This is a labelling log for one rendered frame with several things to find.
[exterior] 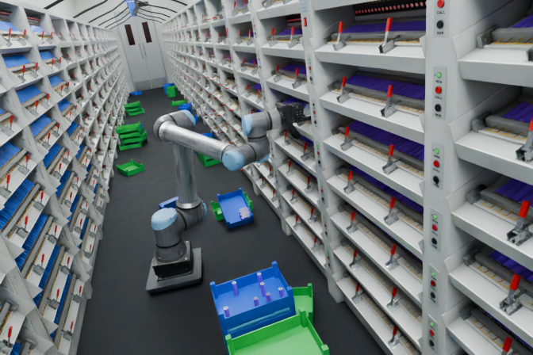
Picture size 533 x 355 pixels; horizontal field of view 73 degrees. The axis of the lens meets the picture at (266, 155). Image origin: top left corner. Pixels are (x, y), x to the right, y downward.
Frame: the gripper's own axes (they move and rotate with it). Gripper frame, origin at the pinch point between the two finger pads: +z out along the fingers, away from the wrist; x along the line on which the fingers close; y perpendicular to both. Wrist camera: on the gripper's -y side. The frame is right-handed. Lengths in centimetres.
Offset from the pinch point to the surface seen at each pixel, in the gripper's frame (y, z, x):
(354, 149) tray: -5.2, -4.8, -39.0
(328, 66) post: 23.9, -2.8, -19.4
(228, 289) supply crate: -62, -60, -23
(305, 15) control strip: 44.3, -9.2, -15.6
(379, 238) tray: -41, -1, -48
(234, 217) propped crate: -92, -34, 89
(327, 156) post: -14.0, -6.5, -19.4
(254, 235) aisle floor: -95, -27, 63
